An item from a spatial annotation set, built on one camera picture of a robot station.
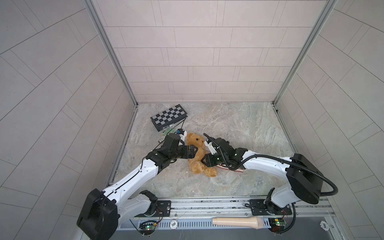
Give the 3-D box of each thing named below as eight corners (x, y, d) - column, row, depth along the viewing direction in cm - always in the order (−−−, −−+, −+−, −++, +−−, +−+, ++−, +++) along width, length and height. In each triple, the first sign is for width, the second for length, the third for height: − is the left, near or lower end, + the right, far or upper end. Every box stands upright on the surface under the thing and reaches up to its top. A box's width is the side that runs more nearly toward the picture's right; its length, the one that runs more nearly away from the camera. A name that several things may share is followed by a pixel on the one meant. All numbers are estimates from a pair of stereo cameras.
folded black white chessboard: (158, 131, 101) (156, 129, 98) (151, 120, 108) (149, 117, 105) (187, 116, 110) (187, 113, 107) (179, 106, 116) (179, 103, 113)
